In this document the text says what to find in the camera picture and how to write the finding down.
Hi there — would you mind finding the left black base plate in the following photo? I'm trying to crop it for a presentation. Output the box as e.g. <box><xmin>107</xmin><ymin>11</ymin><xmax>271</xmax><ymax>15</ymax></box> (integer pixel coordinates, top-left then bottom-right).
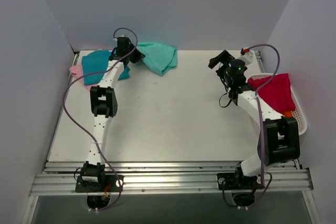
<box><xmin>75</xmin><ymin>175</ymin><xmax>124</xmax><ymax>193</ymax></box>

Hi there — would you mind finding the white plastic laundry basket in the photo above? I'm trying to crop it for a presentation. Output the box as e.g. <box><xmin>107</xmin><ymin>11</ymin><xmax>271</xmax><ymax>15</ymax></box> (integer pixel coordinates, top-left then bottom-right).
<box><xmin>248</xmin><ymin>73</ymin><xmax>308</xmax><ymax>137</ymax></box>

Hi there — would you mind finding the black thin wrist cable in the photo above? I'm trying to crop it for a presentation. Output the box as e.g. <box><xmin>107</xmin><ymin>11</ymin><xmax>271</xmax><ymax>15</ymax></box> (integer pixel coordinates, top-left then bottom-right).
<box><xmin>217</xmin><ymin>74</ymin><xmax>236</xmax><ymax>109</ymax></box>

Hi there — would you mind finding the aluminium rail frame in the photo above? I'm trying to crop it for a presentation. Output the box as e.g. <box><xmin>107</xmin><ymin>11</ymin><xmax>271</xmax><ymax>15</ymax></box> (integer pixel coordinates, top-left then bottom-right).
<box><xmin>22</xmin><ymin>50</ymin><xmax>320</xmax><ymax>223</ymax></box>

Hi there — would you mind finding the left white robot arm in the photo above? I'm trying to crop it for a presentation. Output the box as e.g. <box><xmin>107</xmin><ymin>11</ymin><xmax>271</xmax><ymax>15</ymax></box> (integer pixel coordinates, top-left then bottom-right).
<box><xmin>80</xmin><ymin>36</ymin><xmax>144</xmax><ymax>192</ymax></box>

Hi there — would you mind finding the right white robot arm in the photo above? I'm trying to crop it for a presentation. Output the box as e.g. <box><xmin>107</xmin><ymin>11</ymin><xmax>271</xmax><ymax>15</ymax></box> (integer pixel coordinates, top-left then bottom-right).
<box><xmin>208</xmin><ymin>49</ymin><xmax>301</xmax><ymax>189</ymax></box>

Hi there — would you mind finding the crimson red t-shirt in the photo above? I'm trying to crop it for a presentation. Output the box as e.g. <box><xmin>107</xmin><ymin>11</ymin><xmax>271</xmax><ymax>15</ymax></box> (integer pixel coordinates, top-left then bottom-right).
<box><xmin>258</xmin><ymin>73</ymin><xmax>296</xmax><ymax>113</ymax></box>

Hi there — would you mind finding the folded teal t-shirt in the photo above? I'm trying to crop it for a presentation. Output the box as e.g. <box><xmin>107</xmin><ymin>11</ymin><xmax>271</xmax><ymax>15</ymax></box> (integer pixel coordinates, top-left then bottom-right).
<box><xmin>81</xmin><ymin>50</ymin><xmax>131</xmax><ymax>86</ymax></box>

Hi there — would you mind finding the mint green t-shirt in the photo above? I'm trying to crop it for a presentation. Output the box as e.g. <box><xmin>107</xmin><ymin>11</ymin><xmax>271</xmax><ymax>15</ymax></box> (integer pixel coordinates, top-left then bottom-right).
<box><xmin>137</xmin><ymin>42</ymin><xmax>178</xmax><ymax>76</ymax></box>

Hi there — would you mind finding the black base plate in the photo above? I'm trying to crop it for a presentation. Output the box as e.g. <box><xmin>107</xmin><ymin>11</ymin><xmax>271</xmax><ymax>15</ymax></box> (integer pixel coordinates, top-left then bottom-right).
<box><xmin>216</xmin><ymin>173</ymin><xmax>264</xmax><ymax>191</ymax></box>
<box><xmin>75</xmin><ymin>175</ymin><xmax>124</xmax><ymax>193</ymax></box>

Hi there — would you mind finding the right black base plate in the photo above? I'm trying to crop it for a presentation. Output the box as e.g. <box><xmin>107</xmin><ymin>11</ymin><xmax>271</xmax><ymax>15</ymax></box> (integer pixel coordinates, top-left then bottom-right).
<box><xmin>216</xmin><ymin>173</ymin><xmax>264</xmax><ymax>191</ymax></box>

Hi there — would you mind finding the folded pink t-shirt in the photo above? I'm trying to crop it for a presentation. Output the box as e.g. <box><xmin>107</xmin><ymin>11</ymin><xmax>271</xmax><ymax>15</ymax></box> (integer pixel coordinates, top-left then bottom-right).
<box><xmin>69</xmin><ymin>63</ymin><xmax>91</xmax><ymax>90</ymax></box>

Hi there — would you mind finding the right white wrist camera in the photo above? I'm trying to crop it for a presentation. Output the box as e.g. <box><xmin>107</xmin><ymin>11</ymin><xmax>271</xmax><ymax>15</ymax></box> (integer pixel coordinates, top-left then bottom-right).
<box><xmin>238</xmin><ymin>48</ymin><xmax>254</xmax><ymax>66</ymax></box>

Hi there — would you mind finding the orange t-shirt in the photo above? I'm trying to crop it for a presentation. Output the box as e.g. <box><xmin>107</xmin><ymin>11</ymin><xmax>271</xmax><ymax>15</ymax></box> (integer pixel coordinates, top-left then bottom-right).
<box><xmin>283</xmin><ymin>111</ymin><xmax>292</xmax><ymax>118</ymax></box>

